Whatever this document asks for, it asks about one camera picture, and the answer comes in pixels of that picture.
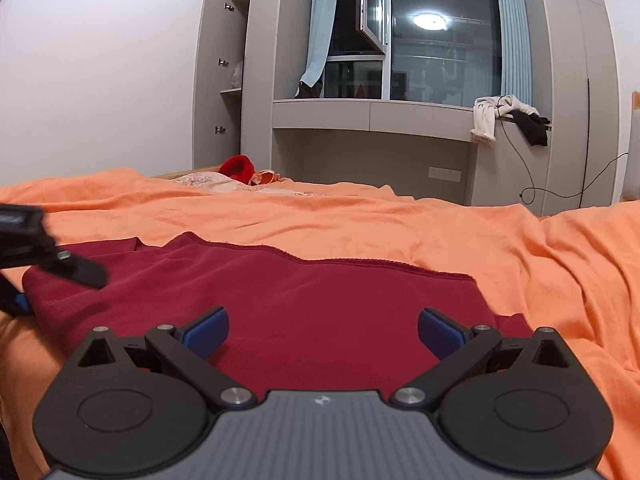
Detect white clothes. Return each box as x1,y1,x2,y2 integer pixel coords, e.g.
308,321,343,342
470,94,541,148

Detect patterned pillow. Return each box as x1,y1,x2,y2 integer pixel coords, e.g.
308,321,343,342
172,172,251,193

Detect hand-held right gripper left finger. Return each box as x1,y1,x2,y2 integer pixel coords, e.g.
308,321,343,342
65,306,258,410

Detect black wardrobe handle strip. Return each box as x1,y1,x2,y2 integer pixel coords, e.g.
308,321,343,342
582,75,593,208

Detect large window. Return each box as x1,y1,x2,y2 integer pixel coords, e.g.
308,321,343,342
322,0,506,106

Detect red plush item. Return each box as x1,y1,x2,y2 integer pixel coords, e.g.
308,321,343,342
217,156,256,183

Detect orange bed blanket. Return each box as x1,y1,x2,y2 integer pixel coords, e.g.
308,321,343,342
0,167,640,480

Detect open window sash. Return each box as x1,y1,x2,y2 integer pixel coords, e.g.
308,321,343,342
356,0,388,51

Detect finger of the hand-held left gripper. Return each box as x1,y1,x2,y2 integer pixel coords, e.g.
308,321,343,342
0,270,30,317
37,247,108,290

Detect dark red long-sleeve shirt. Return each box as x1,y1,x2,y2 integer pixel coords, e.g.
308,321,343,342
22,232,533,391

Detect black cable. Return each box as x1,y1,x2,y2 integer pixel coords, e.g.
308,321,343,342
497,95,630,203

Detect black cloth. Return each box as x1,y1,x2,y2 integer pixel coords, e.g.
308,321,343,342
512,110,551,147

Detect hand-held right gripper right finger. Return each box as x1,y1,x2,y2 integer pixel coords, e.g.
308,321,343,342
390,307,583,408

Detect grey built-in wardrobe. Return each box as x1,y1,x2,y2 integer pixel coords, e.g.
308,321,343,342
192,0,626,218

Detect grey open wardrobe door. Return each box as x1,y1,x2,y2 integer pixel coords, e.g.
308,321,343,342
192,0,248,171

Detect light blue curtain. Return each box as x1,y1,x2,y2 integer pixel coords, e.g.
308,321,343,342
492,0,532,108
299,0,342,88

